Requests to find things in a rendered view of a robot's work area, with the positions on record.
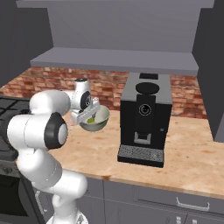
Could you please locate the black coffee machine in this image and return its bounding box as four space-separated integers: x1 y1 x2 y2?
116 72 173 169

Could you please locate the grey narrow cupboard panel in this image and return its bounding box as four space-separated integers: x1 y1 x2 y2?
76 176 105 224

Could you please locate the black oven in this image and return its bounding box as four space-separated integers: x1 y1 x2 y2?
0 159 47 224

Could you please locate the grey cupboard door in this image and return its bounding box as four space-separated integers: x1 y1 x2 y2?
103 199 188 224

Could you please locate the silver drawer handle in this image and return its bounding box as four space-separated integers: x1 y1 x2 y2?
175 196 211 213

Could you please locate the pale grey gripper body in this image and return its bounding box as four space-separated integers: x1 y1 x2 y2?
70 100 102 125

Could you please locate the grey tall cupboard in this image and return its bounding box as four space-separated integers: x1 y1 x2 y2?
0 0 54 88

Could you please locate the grey wall shelf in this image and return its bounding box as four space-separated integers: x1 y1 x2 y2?
30 46 200 77

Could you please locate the black hob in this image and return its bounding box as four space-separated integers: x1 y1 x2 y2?
0 95 33 162

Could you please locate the silver metal bowl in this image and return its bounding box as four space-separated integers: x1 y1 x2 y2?
80 105 111 133

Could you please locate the grey drawer front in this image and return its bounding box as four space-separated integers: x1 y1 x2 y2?
136 185 224 217

